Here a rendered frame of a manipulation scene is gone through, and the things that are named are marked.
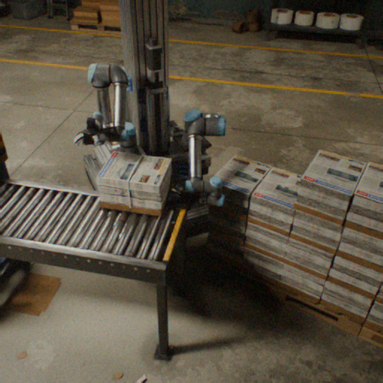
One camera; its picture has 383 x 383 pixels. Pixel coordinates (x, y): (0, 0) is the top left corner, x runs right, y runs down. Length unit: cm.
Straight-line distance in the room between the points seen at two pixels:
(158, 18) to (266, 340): 219
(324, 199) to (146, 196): 100
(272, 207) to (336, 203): 39
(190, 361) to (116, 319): 59
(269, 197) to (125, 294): 126
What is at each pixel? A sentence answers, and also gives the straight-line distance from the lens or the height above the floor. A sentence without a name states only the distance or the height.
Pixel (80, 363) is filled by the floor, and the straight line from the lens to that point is 282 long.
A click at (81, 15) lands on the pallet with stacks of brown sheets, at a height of 29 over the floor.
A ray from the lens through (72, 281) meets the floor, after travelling 323.
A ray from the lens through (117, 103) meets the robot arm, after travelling 261.
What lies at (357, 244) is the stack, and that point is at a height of 74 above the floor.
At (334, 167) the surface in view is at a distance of 252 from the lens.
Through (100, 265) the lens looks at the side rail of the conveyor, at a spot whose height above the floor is 75.
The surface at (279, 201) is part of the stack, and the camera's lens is 255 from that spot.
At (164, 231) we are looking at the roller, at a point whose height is 80.
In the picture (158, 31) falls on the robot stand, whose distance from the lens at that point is 285.
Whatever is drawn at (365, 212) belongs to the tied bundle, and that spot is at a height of 98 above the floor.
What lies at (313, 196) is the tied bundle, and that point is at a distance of 243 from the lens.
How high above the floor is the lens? 238
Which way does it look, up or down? 38 degrees down
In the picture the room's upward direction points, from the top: 1 degrees clockwise
